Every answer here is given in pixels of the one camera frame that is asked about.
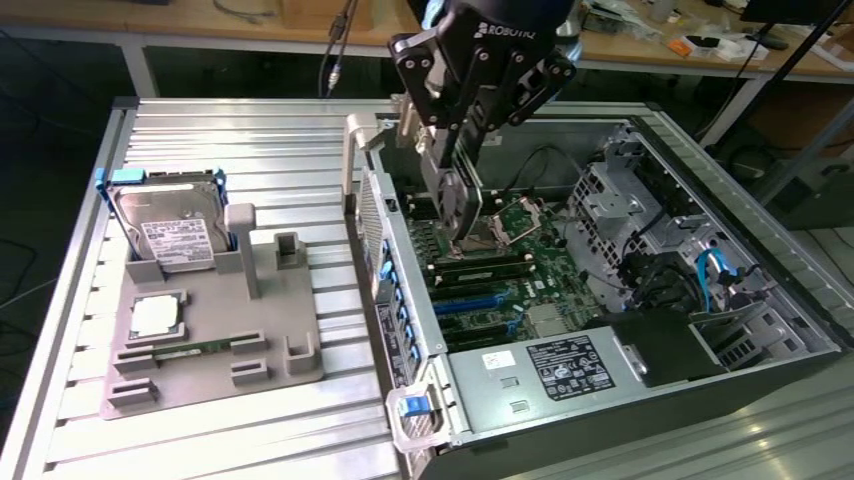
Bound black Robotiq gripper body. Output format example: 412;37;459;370
437;0;579;56

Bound black fan graphics card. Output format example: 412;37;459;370
396;94;487;246

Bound black RAM slot bank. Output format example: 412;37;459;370
403;192;447;221
426;252;534;294

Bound black expansion slot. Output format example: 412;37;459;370
430;284;501;302

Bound silver socket cover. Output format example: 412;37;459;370
490;196;547;247

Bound silver drive cage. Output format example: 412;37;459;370
566;124;673;311

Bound CPU socket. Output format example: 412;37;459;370
451;219;497;259

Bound wooden desk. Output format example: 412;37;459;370
0;0;854;84

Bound installed RAM stick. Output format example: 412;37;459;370
434;262;530;287

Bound black stand pole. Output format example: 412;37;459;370
753;0;854;201

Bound green motherboard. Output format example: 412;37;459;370
404;189;602;351

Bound silver chipset heatsink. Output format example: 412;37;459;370
526;304;570;337

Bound hard disk in blue caddy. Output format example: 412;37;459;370
92;164;235;275

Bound grey parts rack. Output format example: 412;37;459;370
99;202;328;421

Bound grey power supply unit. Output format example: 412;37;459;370
445;327;650;435

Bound silver CPU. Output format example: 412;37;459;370
130;297;187;340

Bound green RAM stick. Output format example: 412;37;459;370
150;339;236;359

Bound open black PC case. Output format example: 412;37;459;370
339;102;854;480

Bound clear latch with blue tab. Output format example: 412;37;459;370
386;382;450;454

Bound black cable with connector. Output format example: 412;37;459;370
318;0;362;99

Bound black case cable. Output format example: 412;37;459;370
523;144;586;194

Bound grey cable loop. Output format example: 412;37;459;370
212;0;279;26

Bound blue disk wire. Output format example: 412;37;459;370
693;247;743;315

